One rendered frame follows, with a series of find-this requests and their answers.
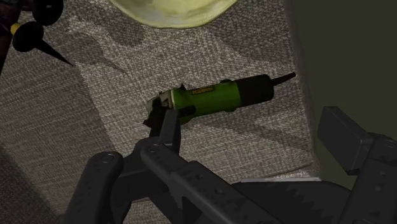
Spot green and black angle grinder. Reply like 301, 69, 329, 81
143, 72, 297, 137

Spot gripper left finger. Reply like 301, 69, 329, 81
62, 108, 280, 224

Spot black spiked object yellow knob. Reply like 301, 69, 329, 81
10, 0, 74, 67

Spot pale yellow-green round cushion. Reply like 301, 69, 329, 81
108, 0, 239, 30

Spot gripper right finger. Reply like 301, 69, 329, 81
317, 106, 397, 224

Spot grey fabric sofa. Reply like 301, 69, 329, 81
0, 0, 322, 224

